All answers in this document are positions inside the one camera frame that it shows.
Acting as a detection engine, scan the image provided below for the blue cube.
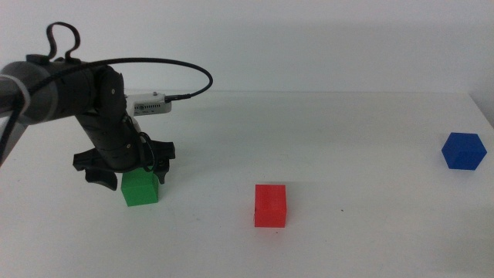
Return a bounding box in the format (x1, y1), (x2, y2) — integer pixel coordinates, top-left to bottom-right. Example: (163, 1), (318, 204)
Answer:
(441, 132), (488, 171)

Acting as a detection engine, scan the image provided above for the red cube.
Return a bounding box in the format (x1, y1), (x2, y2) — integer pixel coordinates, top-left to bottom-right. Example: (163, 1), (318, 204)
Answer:
(253, 184), (288, 229)

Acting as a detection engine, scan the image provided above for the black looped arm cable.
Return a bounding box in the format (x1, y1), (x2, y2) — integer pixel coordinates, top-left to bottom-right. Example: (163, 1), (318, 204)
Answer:
(46, 21), (82, 63)

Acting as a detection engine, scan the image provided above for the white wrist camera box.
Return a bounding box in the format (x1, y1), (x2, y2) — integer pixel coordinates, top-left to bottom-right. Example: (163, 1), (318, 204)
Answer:
(123, 91), (173, 117)

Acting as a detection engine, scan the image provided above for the green cube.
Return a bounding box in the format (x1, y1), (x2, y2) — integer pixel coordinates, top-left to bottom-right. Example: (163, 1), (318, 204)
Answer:
(120, 168), (160, 208)

